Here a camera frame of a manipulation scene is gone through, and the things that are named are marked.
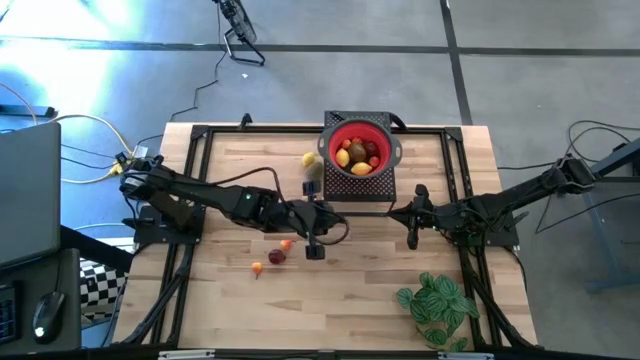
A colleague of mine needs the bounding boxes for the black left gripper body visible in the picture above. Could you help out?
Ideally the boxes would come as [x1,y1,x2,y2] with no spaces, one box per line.
[284,198,337,236]

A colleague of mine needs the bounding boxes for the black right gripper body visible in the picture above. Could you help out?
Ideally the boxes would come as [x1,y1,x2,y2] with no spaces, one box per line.
[424,202,461,234]

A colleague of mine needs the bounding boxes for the red collapsible colander grey rim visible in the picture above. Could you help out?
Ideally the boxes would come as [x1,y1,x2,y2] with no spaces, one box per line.
[316,117,403,180]

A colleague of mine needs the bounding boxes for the black perforated metal riser stand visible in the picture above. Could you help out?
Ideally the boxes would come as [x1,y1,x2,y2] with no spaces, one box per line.
[322,110,397,217]

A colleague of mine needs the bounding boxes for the green plant in white pot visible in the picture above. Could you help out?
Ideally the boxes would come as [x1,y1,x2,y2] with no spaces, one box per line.
[395,271,481,354]

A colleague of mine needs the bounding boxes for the black floor fan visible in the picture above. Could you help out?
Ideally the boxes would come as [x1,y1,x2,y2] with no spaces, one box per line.
[213,0,267,67]

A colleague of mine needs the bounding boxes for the black white checkerboard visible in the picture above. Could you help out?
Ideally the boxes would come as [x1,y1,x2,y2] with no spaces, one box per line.
[78,258,132,324]

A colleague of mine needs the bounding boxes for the black side desk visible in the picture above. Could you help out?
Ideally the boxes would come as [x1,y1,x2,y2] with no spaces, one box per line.
[0,247,84,357]

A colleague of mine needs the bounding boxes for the black computer mouse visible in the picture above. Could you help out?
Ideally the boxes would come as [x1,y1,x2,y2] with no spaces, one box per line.
[31,291,67,346]

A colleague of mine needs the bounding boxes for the grey laptop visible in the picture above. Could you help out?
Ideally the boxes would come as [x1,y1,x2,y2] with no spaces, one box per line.
[0,121,63,270]

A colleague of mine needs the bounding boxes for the black floor bar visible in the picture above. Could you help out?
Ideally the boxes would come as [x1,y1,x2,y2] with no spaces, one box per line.
[0,104,59,120]

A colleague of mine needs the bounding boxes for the black keyboard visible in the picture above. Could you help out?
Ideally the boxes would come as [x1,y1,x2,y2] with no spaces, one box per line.
[0,282,22,347]

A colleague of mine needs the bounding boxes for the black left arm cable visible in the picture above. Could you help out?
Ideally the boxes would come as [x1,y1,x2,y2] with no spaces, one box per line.
[212,166,350,247]

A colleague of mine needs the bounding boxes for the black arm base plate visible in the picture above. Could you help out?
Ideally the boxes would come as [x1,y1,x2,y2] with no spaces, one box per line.
[448,209,522,250]
[122,204,206,247]

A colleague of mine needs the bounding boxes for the silver metal bracket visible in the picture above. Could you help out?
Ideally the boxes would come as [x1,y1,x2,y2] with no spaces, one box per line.
[158,349,216,360]
[437,351,495,360]

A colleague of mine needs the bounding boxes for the black fan cable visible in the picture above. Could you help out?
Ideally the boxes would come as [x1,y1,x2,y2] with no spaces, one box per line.
[134,4,224,146]

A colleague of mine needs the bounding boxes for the black floor cables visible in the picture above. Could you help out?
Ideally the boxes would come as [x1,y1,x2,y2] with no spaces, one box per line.
[497,118,640,236]

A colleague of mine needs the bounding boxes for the blue grey table frame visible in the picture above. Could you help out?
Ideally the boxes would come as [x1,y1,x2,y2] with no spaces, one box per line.
[583,138,640,295]

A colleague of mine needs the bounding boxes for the yellow cable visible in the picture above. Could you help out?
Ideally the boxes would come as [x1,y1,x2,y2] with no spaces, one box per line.
[0,82,139,185]

